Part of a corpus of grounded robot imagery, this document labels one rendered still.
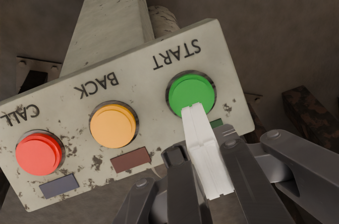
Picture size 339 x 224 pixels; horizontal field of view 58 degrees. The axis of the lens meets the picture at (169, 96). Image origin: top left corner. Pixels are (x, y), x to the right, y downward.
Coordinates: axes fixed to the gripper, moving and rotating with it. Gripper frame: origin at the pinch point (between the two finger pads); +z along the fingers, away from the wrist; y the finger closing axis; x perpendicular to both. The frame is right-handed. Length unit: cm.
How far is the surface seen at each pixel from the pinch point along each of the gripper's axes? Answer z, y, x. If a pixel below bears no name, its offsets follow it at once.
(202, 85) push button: 8.4, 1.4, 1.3
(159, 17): 60, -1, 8
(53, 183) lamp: 9.4, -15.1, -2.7
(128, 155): 9.4, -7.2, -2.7
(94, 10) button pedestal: 32.0, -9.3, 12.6
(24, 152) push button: 8.5, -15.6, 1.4
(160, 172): 22.8, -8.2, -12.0
